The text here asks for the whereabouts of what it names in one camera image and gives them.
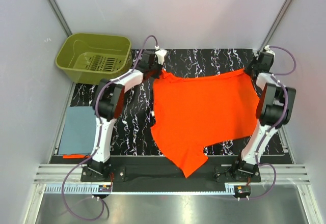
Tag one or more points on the folded grey-blue t shirt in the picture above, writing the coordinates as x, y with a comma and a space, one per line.
79, 131

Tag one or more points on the right aluminium frame post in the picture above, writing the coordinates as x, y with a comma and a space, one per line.
277, 21

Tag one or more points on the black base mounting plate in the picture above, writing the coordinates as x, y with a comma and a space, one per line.
157, 174

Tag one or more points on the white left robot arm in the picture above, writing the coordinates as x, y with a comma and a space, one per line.
108, 105

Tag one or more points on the orange t shirt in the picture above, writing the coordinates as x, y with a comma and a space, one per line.
193, 113

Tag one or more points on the aluminium front rail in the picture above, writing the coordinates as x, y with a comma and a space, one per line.
286, 173

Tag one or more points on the left aluminium frame post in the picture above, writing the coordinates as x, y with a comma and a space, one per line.
59, 15

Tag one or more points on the olive green plastic basket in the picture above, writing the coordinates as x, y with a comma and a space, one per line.
87, 57

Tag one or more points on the aluminium frame post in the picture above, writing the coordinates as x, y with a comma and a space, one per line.
59, 15
277, 21

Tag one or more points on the folded orange t shirt underneath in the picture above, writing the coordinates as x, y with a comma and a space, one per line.
75, 156

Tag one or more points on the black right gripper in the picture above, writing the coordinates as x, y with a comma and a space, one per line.
254, 60

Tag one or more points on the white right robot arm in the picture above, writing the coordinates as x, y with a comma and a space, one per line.
273, 111

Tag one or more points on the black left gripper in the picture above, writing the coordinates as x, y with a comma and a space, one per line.
156, 76

